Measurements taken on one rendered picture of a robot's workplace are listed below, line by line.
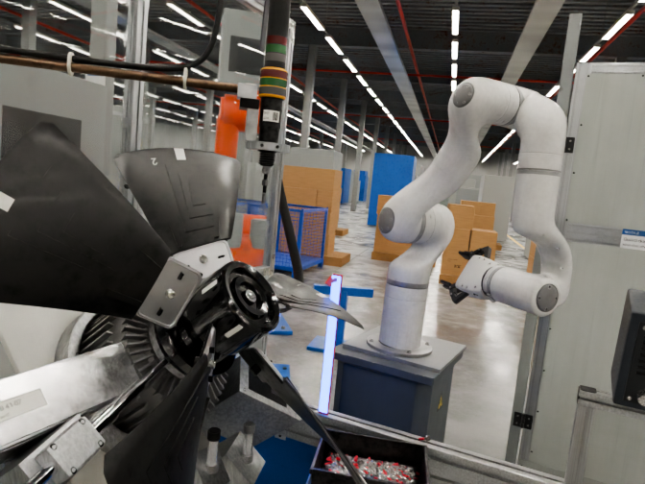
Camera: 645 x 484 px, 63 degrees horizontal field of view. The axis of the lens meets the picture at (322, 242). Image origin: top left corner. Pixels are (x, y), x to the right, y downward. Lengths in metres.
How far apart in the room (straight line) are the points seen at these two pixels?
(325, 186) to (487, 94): 7.68
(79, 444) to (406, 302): 1.02
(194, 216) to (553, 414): 2.11
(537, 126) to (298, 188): 7.92
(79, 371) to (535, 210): 0.91
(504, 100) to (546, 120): 0.14
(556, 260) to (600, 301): 1.29
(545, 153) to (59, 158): 0.92
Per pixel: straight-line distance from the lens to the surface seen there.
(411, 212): 1.41
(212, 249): 0.86
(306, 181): 9.01
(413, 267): 1.48
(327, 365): 1.25
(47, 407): 0.72
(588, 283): 2.56
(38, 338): 0.90
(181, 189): 0.94
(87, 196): 0.71
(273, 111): 0.85
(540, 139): 1.22
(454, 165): 1.38
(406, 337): 1.52
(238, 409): 0.96
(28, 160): 0.70
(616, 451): 2.76
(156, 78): 0.87
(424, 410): 1.48
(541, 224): 1.22
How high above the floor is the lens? 1.40
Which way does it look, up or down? 7 degrees down
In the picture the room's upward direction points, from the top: 6 degrees clockwise
